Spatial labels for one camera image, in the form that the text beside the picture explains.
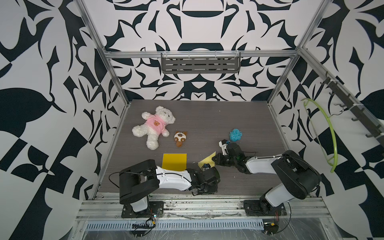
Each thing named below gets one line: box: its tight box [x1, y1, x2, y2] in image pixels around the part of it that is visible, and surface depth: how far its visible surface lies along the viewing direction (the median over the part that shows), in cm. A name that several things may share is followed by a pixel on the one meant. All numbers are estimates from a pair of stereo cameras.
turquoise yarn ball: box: [229, 128, 243, 142], surface depth 101 cm
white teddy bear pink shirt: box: [132, 106, 176, 151], surface depth 98 cm
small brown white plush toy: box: [174, 131, 187, 147], surface depth 99 cm
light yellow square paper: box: [197, 151, 216, 169], surface depth 93 cm
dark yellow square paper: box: [161, 153, 187, 171], surface depth 94 cm
